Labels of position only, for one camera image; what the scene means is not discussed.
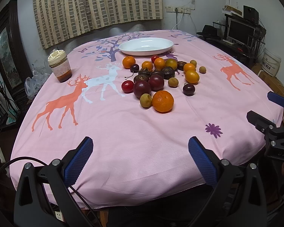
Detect orange mandarin centre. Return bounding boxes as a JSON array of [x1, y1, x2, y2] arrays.
[[154, 58, 166, 71]]

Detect white oval plate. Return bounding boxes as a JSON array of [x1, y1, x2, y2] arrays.
[[118, 37, 174, 56]]

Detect white plastic bucket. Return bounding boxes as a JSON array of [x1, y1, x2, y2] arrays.
[[262, 48, 282, 77]]

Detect large orange mandarin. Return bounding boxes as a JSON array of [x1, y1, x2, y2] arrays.
[[152, 90, 174, 113]]

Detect dark red plum left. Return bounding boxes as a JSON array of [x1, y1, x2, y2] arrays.
[[133, 80, 151, 99]]

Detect pink deer tablecloth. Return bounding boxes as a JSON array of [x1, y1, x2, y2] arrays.
[[12, 30, 283, 208]]

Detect dark red plum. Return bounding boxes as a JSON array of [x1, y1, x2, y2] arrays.
[[133, 80, 151, 99], [148, 74, 165, 91]]

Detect dark cherry with stem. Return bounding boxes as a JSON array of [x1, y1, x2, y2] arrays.
[[125, 64, 139, 79]]

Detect dark water chestnut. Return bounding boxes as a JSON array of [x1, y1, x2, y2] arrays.
[[138, 68, 152, 77], [133, 74, 149, 83], [177, 61, 187, 71]]

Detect wall power strip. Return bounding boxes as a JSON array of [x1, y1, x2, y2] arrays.
[[165, 6, 191, 14]]

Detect dark water chestnut back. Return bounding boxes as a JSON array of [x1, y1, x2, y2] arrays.
[[177, 61, 187, 71]]

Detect longan far back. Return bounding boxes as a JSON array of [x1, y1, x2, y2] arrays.
[[190, 60, 197, 67]]

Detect dark red plum right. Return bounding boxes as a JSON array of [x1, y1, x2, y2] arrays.
[[148, 74, 165, 91]]

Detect striped beige curtain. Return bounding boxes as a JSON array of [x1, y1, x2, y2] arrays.
[[33, 0, 163, 49]]

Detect computer monitor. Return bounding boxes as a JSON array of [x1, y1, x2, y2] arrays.
[[227, 19, 255, 46]]

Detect orange mandarin far left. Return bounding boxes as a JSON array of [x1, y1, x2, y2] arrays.
[[122, 56, 136, 69]]

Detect plastic sauce jar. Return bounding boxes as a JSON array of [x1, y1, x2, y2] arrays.
[[48, 49, 72, 82]]

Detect black metal shelf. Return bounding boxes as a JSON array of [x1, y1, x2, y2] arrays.
[[212, 14, 266, 66]]

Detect red cherry tomato back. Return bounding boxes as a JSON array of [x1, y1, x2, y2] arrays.
[[151, 55, 159, 63]]

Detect clear plastic bag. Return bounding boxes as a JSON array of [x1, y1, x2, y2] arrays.
[[24, 66, 50, 100]]

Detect black speaker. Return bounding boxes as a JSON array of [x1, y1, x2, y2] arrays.
[[243, 5, 259, 25]]

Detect dark water chestnut front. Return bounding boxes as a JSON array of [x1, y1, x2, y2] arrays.
[[133, 74, 149, 83]]

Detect longan centre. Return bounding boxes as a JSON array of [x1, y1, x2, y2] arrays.
[[168, 77, 179, 88]]

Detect small orange mandarin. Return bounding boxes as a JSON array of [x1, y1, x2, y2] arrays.
[[141, 61, 153, 72]]

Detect red cherry tomato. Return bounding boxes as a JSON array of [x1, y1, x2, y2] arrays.
[[122, 80, 134, 94], [151, 55, 159, 63]]

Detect orange mandarin right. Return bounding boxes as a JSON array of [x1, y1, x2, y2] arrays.
[[183, 63, 196, 73]]

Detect yellow orange kumquat front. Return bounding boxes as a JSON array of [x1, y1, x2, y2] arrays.
[[185, 70, 200, 84]]

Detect longan far right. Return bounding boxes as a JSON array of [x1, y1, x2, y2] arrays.
[[199, 66, 207, 74]]

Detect dark framed picture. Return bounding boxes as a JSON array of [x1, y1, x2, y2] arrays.
[[0, 0, 33, 110]]

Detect yellow green citrus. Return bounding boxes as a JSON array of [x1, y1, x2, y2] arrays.
[[165, 58, 177, 70]]

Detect longan beside large mandarin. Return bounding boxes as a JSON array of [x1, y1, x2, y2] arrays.
[[139, 93, 152, 108]]

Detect red cherry tomato front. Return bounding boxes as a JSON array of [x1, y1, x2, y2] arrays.
[[122, 80, 134, 94]]

